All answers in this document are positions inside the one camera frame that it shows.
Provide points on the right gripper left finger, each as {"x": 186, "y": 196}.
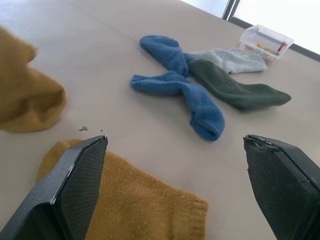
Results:
{"x": 65, "y": 195}

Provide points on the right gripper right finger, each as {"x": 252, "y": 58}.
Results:
{"x": 287, "y": 190}

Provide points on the mustard yellow sock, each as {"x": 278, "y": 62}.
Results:
{"x": 25, "y": 100}
{"x": 140, "y": 200}

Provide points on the clear box of coloured clips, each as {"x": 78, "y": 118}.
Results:
{"x": 267, "y": 42}

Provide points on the blue sock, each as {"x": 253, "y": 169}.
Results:
{"x": 200, "y": 105}
{"x": 165, "y": 50}

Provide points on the dark green cloth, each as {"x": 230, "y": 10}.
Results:
{"x": 225, "y": 85}

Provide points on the light grey cloth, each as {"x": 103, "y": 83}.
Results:
{"x": 235, "y": 60}

